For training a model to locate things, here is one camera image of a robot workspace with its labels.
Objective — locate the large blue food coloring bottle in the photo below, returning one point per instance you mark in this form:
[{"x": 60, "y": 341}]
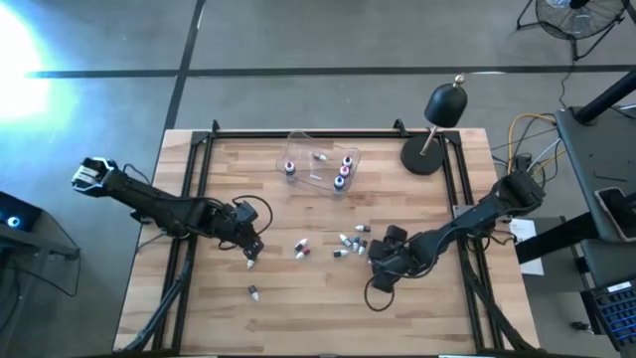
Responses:
[{"x": 339, "y": 183}]

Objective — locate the black white bottle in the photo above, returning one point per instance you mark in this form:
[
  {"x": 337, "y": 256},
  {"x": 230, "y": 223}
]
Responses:
[{"x": 304, "y": 253}]

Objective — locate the black power strip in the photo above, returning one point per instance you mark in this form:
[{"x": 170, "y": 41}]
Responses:
[{"x": 524, "y": 164}]

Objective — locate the white paper sheet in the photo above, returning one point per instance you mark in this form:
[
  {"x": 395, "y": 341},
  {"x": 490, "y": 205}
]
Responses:
[{"x": 526, "y": 231}]

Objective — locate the backlit black keyboard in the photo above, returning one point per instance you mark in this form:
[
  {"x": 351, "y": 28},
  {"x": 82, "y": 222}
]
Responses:
[{"x": 616, "y": 313}]

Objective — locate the small purple food coloring bottle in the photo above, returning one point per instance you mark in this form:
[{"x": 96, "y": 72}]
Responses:
[{"x": 253, "y": 291}]

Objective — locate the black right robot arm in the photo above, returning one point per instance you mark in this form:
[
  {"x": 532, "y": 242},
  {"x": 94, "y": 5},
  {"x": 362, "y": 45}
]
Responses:
[{"x": 472, "y": 219}]

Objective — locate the grey desk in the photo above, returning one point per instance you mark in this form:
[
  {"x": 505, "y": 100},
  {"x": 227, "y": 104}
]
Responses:
[{"x": 586, "y": 149}]

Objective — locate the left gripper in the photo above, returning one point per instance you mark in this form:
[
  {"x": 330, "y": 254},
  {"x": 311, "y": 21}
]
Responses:
[{"x": 238, "y": 233}]

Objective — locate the large black food coloring bottle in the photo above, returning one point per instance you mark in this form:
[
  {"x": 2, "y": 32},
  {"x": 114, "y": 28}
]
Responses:
[{"x": 347, "y": 161}]

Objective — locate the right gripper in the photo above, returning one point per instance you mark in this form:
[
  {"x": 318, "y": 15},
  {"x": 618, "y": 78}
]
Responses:
[{"x": 402, "y": 253}]

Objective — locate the small dark food coloring bottle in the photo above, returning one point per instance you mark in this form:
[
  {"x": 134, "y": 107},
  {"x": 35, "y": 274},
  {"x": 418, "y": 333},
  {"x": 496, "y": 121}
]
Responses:
[
  {"x": 356, "y": 243},
  {"x": 301, "y": 244},
  {"x": 346, "y": 241}
]

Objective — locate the black aluminium frame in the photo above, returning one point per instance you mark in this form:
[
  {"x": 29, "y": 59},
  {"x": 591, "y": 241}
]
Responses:
[{"x": 248, "y": 134}]

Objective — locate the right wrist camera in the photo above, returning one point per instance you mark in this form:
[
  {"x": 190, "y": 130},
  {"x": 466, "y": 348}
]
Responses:
[{"x": 385, "y": 282}]

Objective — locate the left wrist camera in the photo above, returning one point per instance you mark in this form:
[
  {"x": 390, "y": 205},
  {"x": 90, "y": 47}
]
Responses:
[{"x": 246, "y": 212}]

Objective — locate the small black plug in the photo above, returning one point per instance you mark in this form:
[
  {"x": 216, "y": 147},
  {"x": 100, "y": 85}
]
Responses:
[{"x": 581, "y": 327}]

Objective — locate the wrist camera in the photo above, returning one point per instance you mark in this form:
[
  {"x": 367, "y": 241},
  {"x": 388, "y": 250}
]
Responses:
[
  {"x": 385, "y": 282},
  {"x": 246, "y": 212}
]

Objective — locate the small green food coloring bottle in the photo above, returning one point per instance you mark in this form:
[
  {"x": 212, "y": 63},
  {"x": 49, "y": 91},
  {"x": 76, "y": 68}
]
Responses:
[{"x": 250, "y": 264}]

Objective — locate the small black food coloring bottle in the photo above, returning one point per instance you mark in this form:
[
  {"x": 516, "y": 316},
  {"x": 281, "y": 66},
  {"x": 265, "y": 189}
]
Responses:
[
  {"x": 364, "y": 228},
  {"x": 342, "y": 253}
]

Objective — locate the smartphone in beige case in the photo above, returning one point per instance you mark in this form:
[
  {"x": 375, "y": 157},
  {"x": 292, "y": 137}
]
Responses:
[{"x": 618, "y": 211}]

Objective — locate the clear plastic container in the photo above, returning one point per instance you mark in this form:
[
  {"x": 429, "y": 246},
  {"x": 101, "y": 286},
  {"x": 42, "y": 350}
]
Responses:
[{"x": 308, "y": 174}]

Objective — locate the black desk foot bar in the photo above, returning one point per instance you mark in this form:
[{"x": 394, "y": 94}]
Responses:
[
  {"x": 556, "y": 238},
  {"x": 606, "y": 97}
]

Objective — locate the black desk lamp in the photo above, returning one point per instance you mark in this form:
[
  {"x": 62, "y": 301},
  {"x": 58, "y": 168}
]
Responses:
[{"x": 422, "y": 159}]

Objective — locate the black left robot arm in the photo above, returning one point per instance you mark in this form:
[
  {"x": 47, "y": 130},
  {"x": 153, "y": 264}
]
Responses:
[{"x": 149, "y": 201}]

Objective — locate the black floor fan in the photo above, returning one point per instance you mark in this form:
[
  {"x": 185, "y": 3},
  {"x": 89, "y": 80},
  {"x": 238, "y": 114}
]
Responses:
[{"x": 576, "y": 22}]

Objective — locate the black box with blue light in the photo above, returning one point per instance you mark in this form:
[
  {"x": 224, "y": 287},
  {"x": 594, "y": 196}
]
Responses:
[{"x": 20, "y": 211}]

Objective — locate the small brown food coloring bottle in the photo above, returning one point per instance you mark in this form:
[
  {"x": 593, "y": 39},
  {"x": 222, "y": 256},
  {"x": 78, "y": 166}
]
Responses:
[
  {"x": 320, "y": 156},
  {"x": 363, "y": 247}
]

